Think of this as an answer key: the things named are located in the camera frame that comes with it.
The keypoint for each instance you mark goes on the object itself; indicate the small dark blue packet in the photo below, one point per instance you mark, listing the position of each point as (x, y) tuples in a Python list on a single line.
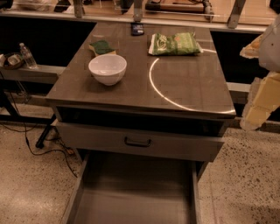
[(137, 29)]

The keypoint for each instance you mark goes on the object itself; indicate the green and yellow sponge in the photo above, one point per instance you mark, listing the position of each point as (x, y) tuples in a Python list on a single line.
[(101, 47)]

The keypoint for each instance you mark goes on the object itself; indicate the white ceramic bowl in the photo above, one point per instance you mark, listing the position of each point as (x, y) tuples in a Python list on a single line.
[(108, 69)]

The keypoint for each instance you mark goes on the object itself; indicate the grey side shelf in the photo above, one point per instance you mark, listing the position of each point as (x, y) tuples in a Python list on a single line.
[(43, 74), (239, 92)]

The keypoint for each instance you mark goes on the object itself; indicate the green jalapeno chip bag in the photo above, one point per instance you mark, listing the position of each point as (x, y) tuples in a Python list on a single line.
[(178, 44)]

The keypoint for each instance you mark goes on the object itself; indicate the dark bowl with items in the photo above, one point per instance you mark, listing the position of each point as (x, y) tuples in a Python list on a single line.
[(11, 61)]

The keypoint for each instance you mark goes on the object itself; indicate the open grey middle drawer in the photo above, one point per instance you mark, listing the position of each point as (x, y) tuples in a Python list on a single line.
[(115, 188)]

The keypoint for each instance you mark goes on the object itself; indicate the black drawer handle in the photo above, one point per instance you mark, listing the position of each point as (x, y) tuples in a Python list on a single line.
[(132, 143)]

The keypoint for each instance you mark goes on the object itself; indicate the clear plastic water bottle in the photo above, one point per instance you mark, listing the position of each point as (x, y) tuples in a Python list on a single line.
[(27, 55)]

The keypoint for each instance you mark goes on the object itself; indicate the grey upper drawer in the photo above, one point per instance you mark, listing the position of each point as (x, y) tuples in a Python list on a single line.
[(163, 145)]

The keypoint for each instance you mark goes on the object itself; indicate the grey cabinet counter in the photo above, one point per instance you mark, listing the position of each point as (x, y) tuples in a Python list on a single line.
[(185, 89)]

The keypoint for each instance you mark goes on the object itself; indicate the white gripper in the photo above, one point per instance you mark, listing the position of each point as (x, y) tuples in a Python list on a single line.
[(270, 52)]

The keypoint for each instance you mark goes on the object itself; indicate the grey side shelf right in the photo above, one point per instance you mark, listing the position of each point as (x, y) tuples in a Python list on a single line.
[(239, 92)]

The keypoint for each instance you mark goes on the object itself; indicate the grey side shelf left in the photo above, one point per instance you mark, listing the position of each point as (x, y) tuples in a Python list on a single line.
[(43, 74)]

